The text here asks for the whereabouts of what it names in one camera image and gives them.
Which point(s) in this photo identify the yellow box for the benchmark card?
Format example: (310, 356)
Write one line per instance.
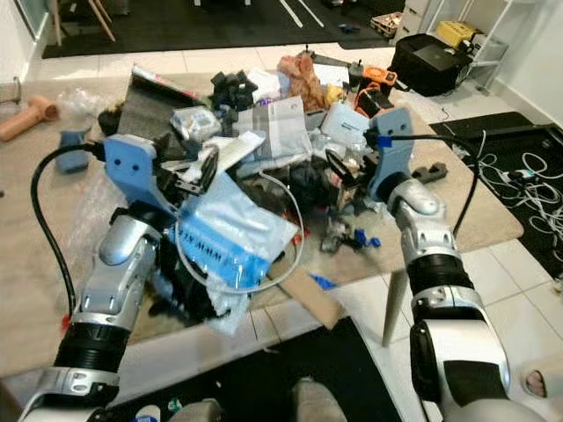
(457, 33)

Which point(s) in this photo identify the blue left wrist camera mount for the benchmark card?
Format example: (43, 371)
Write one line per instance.
(127, 167)

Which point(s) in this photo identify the black rug with white lines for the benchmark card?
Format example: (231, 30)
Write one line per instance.
(193, 26)

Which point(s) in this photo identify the black printer box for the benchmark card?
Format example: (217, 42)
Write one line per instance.
(431, 63)

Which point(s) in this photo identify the dark grey flat board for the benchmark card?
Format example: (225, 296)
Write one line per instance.
(149, 101)

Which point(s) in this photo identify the wooden chair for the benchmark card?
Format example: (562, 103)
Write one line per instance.
(97, 18)

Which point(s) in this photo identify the pale table leg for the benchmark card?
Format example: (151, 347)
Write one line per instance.
(394, 308)

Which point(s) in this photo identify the small blue white wrapper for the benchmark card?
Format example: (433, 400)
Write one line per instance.
(148, 414)

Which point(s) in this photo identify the grey robot leg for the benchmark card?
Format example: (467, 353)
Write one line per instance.
(321, 403)
(202, 411)

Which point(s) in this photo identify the orange black clamp meter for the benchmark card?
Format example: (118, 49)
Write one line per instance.
(374, 83)

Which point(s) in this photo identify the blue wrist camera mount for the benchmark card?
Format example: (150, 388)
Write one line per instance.
(396, 149)
(127, 167)

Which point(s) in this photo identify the bare person foot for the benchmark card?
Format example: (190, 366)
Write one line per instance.
(541, 382)

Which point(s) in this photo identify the brown cardboard piece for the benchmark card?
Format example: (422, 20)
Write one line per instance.
(317, 301)

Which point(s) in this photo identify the clear bag with blue label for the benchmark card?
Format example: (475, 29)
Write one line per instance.
(345, 121)

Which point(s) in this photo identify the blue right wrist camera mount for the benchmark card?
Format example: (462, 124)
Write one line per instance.
(396, 149)

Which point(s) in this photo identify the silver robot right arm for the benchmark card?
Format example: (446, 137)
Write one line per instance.
(440, 255)

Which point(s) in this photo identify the grey printed zip bag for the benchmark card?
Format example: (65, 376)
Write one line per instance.
(281, 127)

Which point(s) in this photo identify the small basket of parts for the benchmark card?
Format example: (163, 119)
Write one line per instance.
(385, 25)

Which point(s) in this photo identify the blue printed plastic part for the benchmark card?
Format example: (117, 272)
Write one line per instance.
(72, 149)

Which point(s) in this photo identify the grey robot left leg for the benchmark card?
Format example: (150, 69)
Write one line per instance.
(202, 411)

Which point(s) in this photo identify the small clear bag of parts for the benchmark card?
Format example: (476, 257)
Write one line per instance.
(195, 123)

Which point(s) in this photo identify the brown crumpled bag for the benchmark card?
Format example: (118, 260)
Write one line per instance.
(301, 79)

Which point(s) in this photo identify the small green scrap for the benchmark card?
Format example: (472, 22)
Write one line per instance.
(173, 406)

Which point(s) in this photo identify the tan plastic cylinder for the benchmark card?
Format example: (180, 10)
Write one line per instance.
(28, 119)

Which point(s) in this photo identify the blue plastic package bag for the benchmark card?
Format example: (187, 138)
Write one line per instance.
(233, 229)

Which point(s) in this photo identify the plain black floor mat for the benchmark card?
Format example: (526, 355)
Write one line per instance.
(264, 369)

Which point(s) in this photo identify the blue black small clamps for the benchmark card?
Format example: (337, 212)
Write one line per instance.
(368, 239)

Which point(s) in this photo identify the white shelf rack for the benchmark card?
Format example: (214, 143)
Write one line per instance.
(506, 22)

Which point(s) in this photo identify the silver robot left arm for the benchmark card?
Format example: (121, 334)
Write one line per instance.
(132, 255)

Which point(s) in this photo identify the grey robot right leg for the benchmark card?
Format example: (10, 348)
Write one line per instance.
(321, 403)

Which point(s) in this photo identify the crumpled clear plastic bag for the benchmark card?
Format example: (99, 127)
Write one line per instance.
(90, 104)

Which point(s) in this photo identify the small blue scrap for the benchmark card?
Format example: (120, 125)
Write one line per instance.
(323, 282)

